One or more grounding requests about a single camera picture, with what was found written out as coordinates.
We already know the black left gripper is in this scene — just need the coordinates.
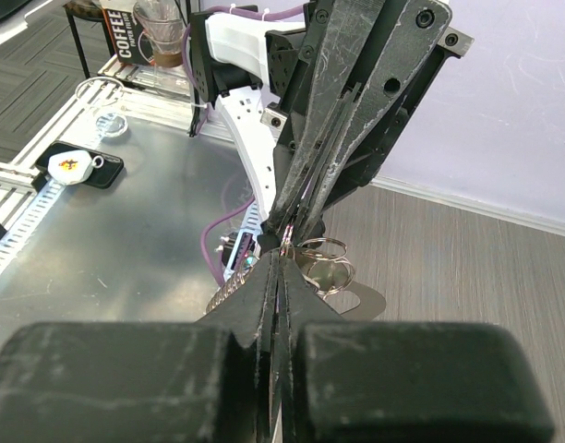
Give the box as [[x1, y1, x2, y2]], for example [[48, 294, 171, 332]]
[[263, 1, 474, 240]]

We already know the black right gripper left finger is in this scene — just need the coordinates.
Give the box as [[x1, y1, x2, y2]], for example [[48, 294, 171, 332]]
[[0, 253, 281, 442]]

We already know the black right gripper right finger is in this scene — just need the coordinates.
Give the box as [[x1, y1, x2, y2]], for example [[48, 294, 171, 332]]
[[278, 258, 555, 442]]

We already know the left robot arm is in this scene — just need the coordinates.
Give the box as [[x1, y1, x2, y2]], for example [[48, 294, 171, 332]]
[[185, 1, 474, 249]]

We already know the glass coffee dripper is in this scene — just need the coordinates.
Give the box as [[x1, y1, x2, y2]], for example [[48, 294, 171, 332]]
[[133, 0, 185, 68]]

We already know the black phone with white tag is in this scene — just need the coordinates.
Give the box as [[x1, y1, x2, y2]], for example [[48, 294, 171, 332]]
[[35, 141, 125, 189]]

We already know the coffee filter box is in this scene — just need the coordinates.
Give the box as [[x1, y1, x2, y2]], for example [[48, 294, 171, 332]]
[[102, 1, 150, 66]]

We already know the slotted cable duct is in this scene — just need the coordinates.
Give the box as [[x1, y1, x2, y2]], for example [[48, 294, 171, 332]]
[[0, 180, 65, 277]]

